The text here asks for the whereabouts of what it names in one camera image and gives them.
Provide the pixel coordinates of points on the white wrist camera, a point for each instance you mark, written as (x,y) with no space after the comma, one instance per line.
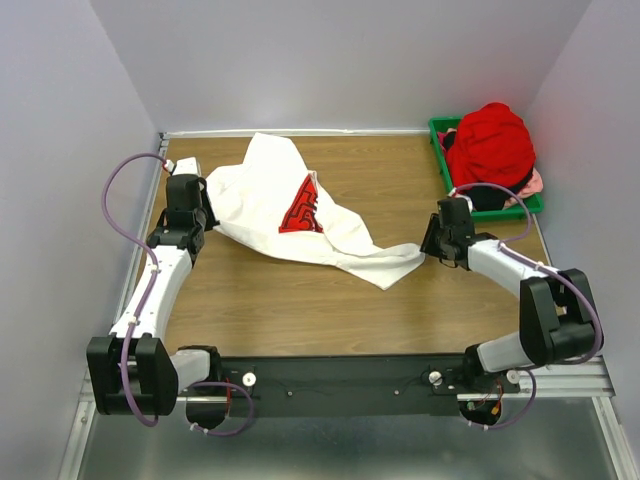
(455,193)
(186,166)

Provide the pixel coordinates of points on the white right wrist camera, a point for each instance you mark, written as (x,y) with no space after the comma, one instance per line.
(455,193)

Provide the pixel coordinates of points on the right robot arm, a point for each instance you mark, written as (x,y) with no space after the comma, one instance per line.
(558,320)

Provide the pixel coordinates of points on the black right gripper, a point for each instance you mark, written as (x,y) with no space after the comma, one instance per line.
(428,242)

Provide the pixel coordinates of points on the aluminium frame rail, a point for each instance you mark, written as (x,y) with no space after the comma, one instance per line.
(586,380)

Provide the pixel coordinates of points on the red t shirt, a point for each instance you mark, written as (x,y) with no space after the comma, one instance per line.
(493,145)

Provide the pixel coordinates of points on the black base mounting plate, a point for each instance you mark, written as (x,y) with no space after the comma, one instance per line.
(343,386)

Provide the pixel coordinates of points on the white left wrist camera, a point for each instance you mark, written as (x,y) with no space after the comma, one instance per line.
(186,166)

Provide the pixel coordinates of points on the green plastic bin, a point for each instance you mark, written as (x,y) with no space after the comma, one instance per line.
(438,125)

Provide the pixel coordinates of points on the white t shirt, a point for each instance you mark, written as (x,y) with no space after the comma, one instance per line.
(273,204)

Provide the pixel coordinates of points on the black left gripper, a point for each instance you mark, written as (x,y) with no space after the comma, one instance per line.
(211,219)

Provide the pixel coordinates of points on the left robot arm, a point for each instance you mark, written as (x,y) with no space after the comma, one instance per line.
(130,369)

